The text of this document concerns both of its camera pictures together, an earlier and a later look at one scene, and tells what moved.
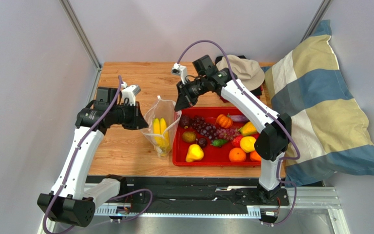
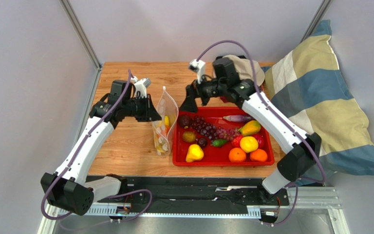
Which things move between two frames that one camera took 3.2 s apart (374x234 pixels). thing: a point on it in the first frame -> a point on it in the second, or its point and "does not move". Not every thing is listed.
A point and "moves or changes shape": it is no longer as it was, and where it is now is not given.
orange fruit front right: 254,156 does not move
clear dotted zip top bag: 160,123 moves or changes shape
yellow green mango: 248,129 does not move
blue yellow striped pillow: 326,125 does not move
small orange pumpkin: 224,121 -> 167,127
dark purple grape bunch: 203,127 does not move
